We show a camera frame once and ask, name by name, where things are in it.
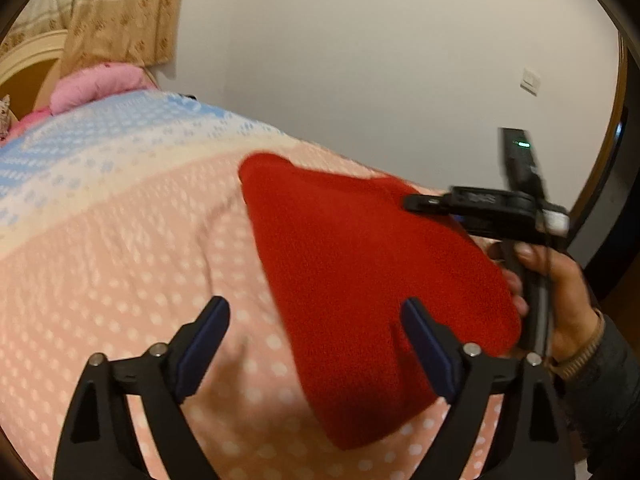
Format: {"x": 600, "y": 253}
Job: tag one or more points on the beige patterned curtain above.
{"x": 40, "y": 10}
{"x": 125, "y": 15}

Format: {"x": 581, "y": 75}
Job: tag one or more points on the polka dot blanket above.
{"x": 125, "y": 260}

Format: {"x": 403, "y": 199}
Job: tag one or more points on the pink bed sheet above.
{"x": 30, "y": 119}

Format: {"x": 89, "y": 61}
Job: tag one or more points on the white wall switch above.
{"x": 530, "y": 80}

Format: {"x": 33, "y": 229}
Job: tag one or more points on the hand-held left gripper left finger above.
{"x": 202, "y": 345}

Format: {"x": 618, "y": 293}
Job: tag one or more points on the red knit garment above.
{"x": 350, "y": 270}

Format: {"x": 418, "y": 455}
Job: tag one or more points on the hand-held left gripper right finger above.
{"x": 432, "y": 350}

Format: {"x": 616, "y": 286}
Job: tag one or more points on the cream wooden headboard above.
{"x": 30, "y": 67}

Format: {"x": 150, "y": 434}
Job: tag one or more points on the pink pillow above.
{"x": 95, "y": 85}

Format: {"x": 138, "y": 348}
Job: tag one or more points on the person's right hand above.
{"x": 565, "y": 290}

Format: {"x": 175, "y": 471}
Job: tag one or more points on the wooden door frame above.
{"x": 612, "y": 130}

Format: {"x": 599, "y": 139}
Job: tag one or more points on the person's right forearm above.
{"x": 605, "y": 390}

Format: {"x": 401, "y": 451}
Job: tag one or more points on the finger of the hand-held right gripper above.
{"x": 425, "y": 202}

